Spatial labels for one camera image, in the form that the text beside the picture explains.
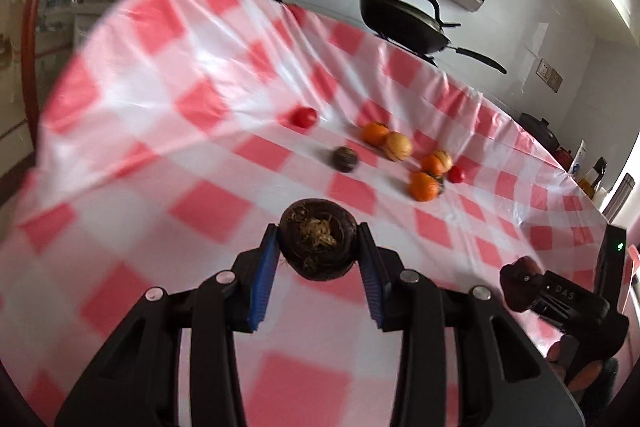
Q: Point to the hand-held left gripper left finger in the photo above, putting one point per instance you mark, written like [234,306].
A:
[268,267]

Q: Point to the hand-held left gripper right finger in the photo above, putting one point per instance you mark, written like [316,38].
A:
[369,267]

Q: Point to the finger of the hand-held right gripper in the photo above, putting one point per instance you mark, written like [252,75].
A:
[535,291]

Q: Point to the white carton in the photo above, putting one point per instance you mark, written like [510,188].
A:
[578,159]

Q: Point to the white appliance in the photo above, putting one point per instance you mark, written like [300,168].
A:
[620,194]

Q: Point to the red checked tablecloth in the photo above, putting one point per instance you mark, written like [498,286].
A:
[150,147]

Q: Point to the dark clay pot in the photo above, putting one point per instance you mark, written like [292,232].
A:
[540,133]

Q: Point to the red jar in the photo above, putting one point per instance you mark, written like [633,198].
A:
[563,157]

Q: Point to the large orange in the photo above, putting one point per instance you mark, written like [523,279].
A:
[423,186]

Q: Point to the dark water chestnut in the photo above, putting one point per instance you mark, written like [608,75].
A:
[345,158]
[318,238]

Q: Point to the person's right hand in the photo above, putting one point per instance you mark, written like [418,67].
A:
[582,377]

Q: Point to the small orange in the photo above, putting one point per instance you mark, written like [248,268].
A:
[431,165]

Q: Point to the large red tomato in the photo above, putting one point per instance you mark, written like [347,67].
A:
[303,118]

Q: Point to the black wok lid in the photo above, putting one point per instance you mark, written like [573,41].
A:
[405,14]

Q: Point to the wooden window frame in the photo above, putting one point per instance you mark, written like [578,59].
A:
[35,7]

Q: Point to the black wok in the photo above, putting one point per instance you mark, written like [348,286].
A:
[450,47]

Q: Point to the dark bottle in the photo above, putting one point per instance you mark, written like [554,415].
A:
[598,174]

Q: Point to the small red tomato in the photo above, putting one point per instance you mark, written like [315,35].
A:
[456,175]

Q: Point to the wall socket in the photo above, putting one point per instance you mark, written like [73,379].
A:
[549,76]

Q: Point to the yellow striped pepino melon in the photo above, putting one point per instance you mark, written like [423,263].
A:
[446,158]
[398,146]

